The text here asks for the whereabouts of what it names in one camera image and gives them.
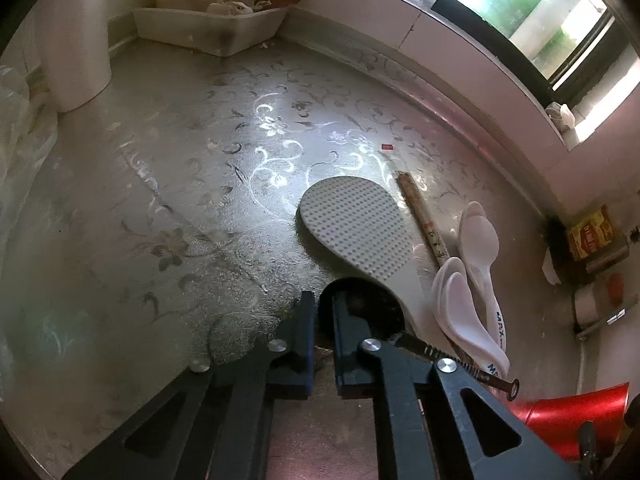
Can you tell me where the black window frame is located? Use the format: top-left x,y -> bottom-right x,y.
431,0 -> 640,106

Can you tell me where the white paper towel roll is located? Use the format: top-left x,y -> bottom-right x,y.
35,0 -> 113,113

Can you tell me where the red metal utensil holder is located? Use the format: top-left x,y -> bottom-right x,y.
510,381 -> 632,461

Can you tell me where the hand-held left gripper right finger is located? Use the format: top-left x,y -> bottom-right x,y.
332,302 -> 581,480

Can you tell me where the grey dotted rice paddle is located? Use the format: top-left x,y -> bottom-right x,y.
299,176 -> 432,328

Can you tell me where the black measuring spoon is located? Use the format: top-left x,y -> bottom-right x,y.
317,276 -> 521,401

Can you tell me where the clear plastic storage tray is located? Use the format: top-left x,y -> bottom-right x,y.
132,6 -> 288,58

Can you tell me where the white paper scrap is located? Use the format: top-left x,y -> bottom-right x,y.
542,247 -> 563,286

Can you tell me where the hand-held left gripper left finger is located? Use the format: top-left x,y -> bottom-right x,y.
62,290 -> 317,480

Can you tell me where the patterned bamboo stick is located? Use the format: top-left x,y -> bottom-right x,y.
395,171 -> 453,271

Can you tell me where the clear plastic bag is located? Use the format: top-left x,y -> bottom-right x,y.
0,62 -> 61,281

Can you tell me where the steel oil dispenser bottle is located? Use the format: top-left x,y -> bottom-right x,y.
585,245 -> 632,275

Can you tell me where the crumpled white tissue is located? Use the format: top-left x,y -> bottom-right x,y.
545,102 -> 576,131

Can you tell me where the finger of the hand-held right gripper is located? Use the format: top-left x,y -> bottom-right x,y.
576,420 -> 618,480

